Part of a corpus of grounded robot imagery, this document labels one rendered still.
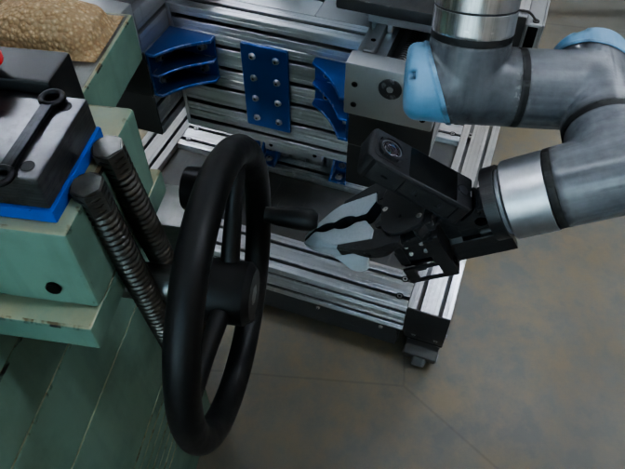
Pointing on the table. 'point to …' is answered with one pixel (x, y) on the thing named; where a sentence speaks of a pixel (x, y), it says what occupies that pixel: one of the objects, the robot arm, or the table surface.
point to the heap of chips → (57, 27)
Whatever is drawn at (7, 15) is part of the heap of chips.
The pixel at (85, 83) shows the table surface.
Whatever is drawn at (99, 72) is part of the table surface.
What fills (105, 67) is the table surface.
